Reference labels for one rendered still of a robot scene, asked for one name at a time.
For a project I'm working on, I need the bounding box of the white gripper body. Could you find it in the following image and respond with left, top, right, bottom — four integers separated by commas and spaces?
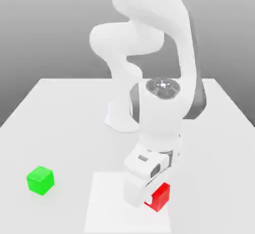
123, 167, 174, 208

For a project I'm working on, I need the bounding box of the small red cube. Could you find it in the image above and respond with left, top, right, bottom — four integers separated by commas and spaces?
143, 182, 171, 213

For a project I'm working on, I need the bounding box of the small green cube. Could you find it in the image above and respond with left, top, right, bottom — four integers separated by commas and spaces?
26, 165, 55, 196

